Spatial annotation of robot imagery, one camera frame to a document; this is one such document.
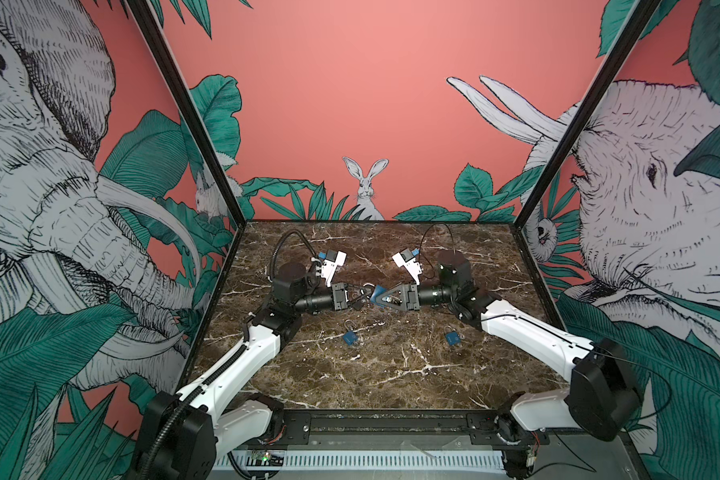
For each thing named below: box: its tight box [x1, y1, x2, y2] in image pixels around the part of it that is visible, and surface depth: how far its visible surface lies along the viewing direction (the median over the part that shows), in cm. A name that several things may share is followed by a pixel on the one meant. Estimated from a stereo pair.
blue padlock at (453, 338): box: [446, 331, 461, 346], surface depth 92 cm
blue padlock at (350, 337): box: [342, 319, 358, 346], surface depth 92 cm
